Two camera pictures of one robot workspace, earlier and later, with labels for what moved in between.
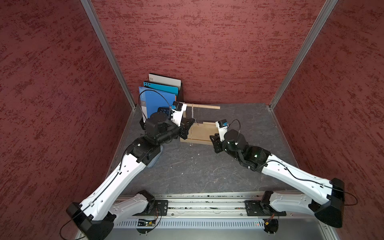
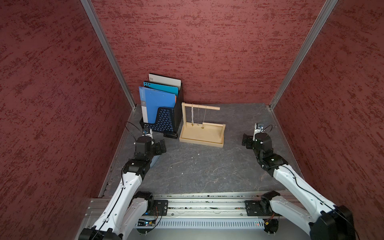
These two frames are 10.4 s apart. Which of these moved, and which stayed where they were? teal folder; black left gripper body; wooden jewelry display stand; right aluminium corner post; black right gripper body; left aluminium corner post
Moved: black left gripper body; black right gripper body
Stayed: teal folder; right aluminium corner post; wooden jewelry display stand; left aluminium corner post
